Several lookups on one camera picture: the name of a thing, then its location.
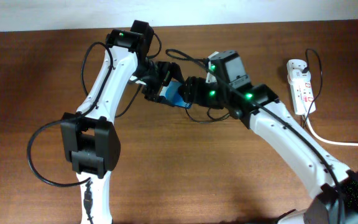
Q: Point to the blue Galaxy smartphone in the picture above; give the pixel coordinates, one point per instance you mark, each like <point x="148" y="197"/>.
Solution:
<point x="171" y="97"/>

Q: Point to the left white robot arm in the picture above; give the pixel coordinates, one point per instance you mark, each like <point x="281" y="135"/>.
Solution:
<point x="90" y="141"/>

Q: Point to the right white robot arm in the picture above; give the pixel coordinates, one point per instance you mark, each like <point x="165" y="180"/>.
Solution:
<point x="331" y="184"/>

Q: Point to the white power strip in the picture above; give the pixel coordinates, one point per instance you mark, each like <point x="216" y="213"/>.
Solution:
<point x="300" y="86"/>

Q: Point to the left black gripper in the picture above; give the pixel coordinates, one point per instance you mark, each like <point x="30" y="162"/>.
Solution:
<point x="153" y="91"/>

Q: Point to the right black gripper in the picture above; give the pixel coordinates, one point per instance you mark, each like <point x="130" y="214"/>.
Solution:
<point x="199" y="91"/>

